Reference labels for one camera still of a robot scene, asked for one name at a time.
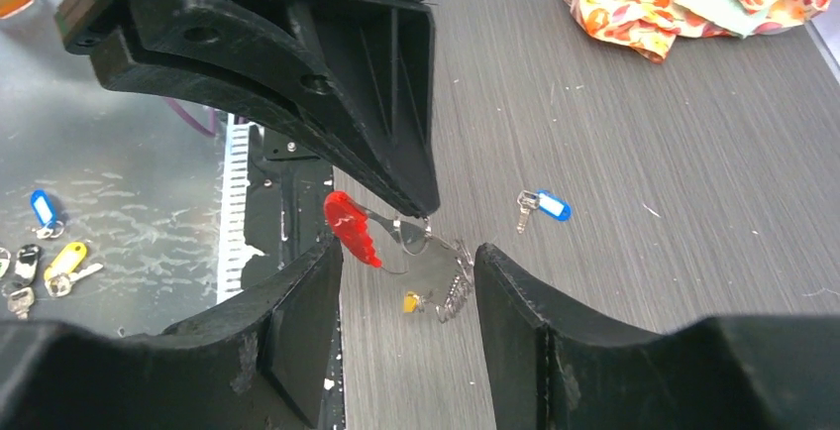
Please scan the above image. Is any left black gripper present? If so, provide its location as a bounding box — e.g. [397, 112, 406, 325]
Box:
[54, 0, 440, 217]

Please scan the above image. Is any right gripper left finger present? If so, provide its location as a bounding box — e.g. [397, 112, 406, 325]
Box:
[1, 238, 343, 429]

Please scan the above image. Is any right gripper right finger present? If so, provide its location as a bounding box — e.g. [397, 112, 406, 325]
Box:
[474, 244, 839, 429]

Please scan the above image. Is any red handled metal keyring holder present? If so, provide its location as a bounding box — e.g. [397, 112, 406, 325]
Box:
[323, 190, 474, 323]

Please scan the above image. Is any yellow tagged key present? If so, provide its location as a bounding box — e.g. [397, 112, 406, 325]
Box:
[44, 242, 104, 298]
[402, 291, 425, 314]

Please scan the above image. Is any blue tagged key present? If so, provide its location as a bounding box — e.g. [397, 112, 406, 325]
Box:
[516, 190, 573, 234]

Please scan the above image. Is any small blue key tag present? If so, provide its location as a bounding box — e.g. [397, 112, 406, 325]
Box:
[30, 189, 65, 240]

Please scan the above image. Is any orange floral cloth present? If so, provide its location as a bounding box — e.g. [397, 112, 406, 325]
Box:
[556, 0, 836, 64]

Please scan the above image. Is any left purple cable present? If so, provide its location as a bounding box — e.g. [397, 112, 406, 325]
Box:
[163, 97, 248, 140]

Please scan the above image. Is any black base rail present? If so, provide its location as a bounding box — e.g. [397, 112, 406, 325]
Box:
[216, 114, 345, 429]

